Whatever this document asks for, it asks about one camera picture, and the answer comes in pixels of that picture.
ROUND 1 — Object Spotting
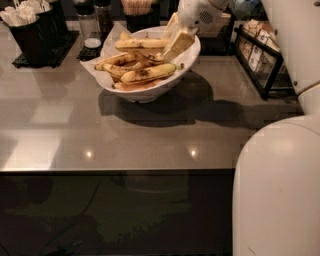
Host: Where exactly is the spotted yellow banana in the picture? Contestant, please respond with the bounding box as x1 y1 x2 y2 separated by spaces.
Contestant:
115 38 168 52

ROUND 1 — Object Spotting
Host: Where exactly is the small black grid mat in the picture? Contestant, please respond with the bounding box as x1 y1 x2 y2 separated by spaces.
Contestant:
77 46 102 61

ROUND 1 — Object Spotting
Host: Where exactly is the back yellow banana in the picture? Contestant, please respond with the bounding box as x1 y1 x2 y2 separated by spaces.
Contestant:
102 62 145 78

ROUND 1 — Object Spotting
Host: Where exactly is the black cutlery cup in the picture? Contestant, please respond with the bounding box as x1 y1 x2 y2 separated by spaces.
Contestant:
0 2 52 66
17 0 68 49

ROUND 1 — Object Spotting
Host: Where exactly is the black wire condiment rack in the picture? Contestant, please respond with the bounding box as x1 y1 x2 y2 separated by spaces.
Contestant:
233 22 294 99

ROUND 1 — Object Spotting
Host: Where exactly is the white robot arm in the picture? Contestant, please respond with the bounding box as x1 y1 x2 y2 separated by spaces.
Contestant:
232 0 320 256

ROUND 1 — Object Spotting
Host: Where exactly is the large black grid mat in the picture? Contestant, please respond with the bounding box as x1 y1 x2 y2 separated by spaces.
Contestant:
12 31 79 68

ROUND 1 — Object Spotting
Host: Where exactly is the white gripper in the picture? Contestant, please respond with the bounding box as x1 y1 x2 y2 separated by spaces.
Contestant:
162 0 230 60

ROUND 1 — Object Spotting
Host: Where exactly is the front black cutlery cup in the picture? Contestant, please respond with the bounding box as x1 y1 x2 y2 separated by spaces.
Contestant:
0 2 52 66

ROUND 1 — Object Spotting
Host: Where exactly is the glass pepper shaker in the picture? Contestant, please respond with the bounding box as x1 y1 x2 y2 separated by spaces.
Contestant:
94 0 113 39

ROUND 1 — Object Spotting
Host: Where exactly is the black stir stick cup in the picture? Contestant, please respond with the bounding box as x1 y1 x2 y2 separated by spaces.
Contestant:
121 0 160 32

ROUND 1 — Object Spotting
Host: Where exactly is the left lower yellow banana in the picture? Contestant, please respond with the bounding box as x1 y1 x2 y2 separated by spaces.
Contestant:
94 53 135 71

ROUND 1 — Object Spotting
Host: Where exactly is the front yellow banana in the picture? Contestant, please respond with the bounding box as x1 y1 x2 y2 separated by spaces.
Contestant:
120 63 184 84

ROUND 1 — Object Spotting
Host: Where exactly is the rear black cutlery cup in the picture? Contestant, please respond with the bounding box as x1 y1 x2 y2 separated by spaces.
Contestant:
17 0 68 49

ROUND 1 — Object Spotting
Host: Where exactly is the white paper bowl liner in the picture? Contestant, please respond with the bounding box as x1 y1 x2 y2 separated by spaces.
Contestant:
81 23 201 101

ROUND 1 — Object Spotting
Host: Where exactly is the black napkin holder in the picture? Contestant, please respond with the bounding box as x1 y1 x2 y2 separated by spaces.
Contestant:
198 13 234 56

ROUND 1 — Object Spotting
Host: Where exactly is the glass salt shaker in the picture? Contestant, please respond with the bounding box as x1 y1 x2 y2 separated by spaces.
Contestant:
73 0 101 49

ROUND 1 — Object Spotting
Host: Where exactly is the white tilted bowl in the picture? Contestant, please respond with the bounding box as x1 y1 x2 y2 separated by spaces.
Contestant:
95 27 200 103

